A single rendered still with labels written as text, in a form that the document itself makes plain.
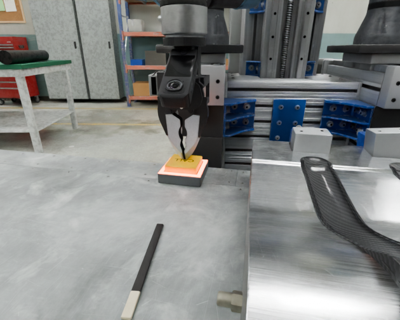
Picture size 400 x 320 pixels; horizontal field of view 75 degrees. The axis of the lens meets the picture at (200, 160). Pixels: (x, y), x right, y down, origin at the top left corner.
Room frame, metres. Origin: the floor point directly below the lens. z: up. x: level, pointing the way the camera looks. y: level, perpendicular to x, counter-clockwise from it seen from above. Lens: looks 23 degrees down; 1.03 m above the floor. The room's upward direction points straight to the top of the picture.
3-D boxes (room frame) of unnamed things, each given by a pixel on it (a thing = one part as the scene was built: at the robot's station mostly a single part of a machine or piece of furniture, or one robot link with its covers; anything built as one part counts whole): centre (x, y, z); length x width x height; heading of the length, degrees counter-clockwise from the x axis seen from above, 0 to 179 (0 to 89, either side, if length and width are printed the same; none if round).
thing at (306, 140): (0.42, -0.17, 0.89); 0.13 x 0.05 x 0.05; 168
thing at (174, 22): (0.48, 0.03, 1.07); 0.08 x 0.08 x 0.05
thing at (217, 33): (0.82, -0.01, 1.09); 0.15 x 0.15 x 0.10
